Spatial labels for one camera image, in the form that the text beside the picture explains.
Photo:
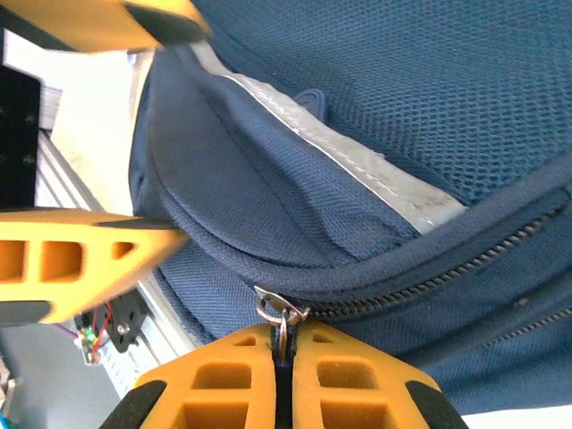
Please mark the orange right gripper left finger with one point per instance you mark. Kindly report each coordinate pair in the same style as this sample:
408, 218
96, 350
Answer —
259, 380

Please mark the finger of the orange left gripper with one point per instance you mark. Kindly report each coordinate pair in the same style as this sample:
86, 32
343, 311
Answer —
94, 277
103, 22

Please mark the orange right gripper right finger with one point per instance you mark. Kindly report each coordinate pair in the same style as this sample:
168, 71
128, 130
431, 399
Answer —
308, 380

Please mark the navy blue backpack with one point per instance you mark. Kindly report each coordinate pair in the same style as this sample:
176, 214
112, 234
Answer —
357, 179

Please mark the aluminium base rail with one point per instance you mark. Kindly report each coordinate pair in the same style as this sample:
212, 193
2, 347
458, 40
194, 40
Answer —
58, 179

